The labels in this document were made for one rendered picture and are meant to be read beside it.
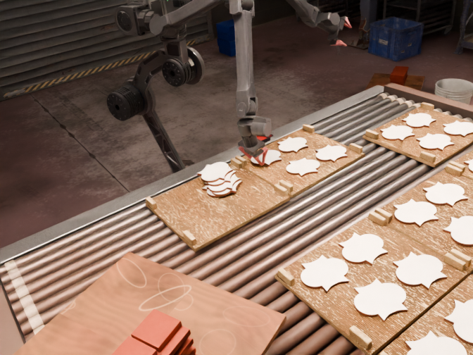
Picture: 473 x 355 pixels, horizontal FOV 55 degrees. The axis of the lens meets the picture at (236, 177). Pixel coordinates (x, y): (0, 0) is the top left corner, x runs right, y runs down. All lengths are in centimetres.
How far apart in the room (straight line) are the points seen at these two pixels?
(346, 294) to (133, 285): 57
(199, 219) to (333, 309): 58
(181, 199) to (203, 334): 71
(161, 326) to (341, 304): 54
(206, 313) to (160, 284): 16
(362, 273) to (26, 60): 532
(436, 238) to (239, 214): 63
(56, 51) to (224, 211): 488
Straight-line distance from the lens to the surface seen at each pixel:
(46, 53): 621
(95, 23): 633
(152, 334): 90
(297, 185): 170
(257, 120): 169
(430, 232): 153
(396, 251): 144
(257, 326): 109
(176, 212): 163
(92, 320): 120
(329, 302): 127
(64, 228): 175
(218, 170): 173
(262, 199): 163
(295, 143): 196
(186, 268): 143
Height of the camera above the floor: 188
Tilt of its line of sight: 32 degrees down
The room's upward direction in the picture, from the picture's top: 6 degrees counter-clockwise
